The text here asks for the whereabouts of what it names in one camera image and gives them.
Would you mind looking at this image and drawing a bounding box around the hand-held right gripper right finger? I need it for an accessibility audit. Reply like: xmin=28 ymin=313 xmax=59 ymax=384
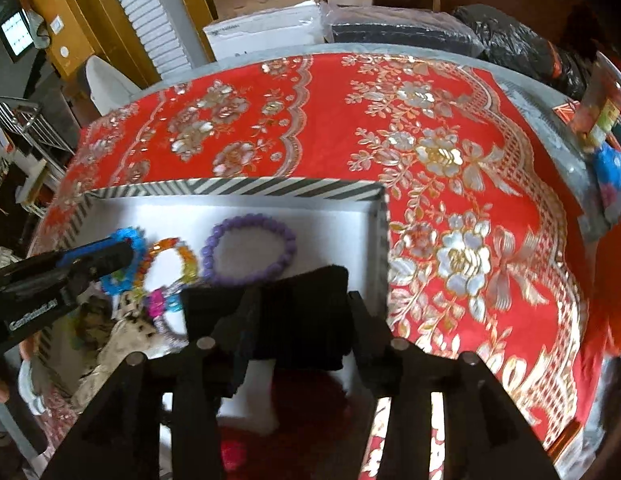
xmin=347 ymin=290 xmax=561 ymax=480

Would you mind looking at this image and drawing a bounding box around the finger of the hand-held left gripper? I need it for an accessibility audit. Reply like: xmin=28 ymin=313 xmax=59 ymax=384
xmin=55 ymin=241 xmax=136 ymax=286

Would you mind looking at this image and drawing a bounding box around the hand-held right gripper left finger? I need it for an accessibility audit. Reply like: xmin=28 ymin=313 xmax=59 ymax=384
xmin=40 ymin=291 xmax=262 ymax=480

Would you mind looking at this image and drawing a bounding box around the blue bead bracelet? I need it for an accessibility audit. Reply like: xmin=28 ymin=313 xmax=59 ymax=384
xmin=100 ymin=227 xmax=147 ymax=295

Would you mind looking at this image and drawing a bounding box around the black knitted hair band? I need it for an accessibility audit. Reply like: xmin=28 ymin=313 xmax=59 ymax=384
xmin=180 ymin=266 xmax=352 ymax=374

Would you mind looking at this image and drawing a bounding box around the silver glitter bangle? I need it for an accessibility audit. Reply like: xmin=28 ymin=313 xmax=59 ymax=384
xmin=159 ymin=280 xmax=192 ymax=347

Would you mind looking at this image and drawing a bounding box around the pink bead bracelet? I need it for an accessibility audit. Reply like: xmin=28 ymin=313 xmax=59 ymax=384
xmin=145 ymin=290 xmax=184 ymax=319

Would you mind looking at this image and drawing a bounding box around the purple bead bracelet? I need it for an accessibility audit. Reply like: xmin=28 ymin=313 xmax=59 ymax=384
xmin=200 ymin=214 xmax=298 ymax=287

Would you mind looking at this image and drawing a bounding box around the orange bead bracelet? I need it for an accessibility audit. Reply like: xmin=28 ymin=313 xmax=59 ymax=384
xmin=143 ymin=237 xmax=199 ymax=292

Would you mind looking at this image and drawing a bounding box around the striped cardboard box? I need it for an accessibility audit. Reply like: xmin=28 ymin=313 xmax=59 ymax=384
xmin=20 ymin=177 xmax=391 ymax=480

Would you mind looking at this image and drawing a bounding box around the beige fabric bow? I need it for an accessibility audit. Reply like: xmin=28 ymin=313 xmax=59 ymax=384
xmin=73 ymin=295 xmax=182 ymax=411

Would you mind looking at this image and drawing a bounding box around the red velvet bow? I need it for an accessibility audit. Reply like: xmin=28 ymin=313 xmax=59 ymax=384
xmin=218 ymin=370 xmax=352 ymax=480

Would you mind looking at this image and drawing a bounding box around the metal rack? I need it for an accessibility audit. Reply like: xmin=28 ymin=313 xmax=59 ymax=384
xmin=0 ymin=100 xmax=77 ymax=172

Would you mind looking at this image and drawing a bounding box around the white plastic chair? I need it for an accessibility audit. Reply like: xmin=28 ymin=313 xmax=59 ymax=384
xmin=85 ymin=55 xmax=141 ymax=114

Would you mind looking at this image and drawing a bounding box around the red floral tablecloth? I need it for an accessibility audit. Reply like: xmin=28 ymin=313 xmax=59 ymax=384
xmin=28 ymin=52 xmax=599 ymax=480

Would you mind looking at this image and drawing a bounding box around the window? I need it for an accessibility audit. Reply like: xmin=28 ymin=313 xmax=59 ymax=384
xmin=0 ymin=7 xmax=36 ymax=59

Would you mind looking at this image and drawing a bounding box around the white louvred door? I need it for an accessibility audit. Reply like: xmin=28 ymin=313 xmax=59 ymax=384
xmin=100 ymin=0 xmax=192 ymax=79

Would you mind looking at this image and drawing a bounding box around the white box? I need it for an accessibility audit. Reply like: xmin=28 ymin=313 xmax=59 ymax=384
xmin=203 ymin=2 xmax=326 ymax=61

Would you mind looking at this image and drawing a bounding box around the blue plastic bag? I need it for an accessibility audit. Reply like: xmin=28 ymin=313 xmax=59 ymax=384
xmin=593 ymin=142 xmax=621 ymax=222

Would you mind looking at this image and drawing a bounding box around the dark folded blanket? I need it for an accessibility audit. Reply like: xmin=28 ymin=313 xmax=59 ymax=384
xmin=323 ymin=5 xmax=484 ymax=56

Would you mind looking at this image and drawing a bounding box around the brown cardboard box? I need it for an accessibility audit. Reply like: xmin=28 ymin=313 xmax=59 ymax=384
xmin=213 ymin=0 xmax=324 ymax=24

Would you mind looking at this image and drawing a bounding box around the black plastic bag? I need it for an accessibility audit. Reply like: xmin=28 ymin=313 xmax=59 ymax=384
xmin=453 ymin=4 xmax=587 ymax=99

